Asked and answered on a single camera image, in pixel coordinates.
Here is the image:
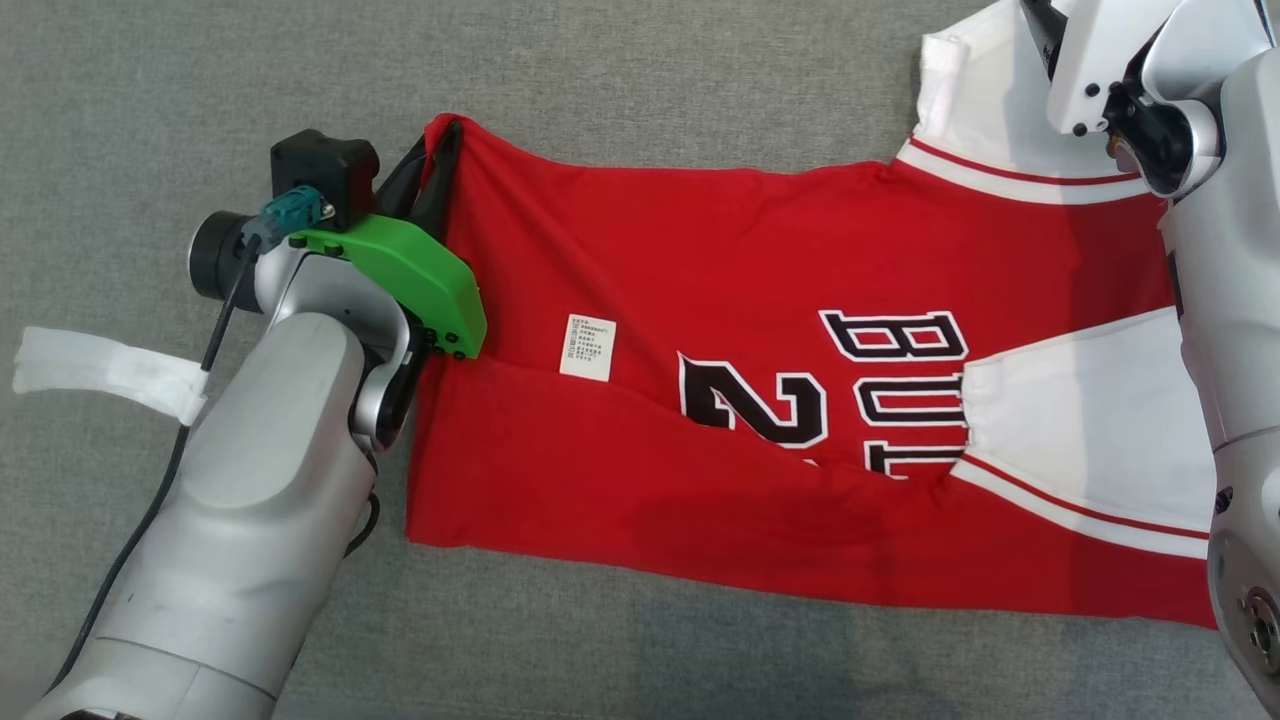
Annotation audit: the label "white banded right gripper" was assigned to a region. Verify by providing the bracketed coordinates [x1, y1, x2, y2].
[1020, 0, 1176, 136]

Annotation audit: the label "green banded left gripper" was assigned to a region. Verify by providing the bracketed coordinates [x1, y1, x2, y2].
[290, 120, 489, 361]

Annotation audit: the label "red Bulls jersey white sleeves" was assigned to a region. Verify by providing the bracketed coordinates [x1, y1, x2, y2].
[405, 0, 1226, 631]

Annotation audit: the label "white tape strip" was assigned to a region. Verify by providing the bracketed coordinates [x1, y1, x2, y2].
[12, 325, 209, 426]

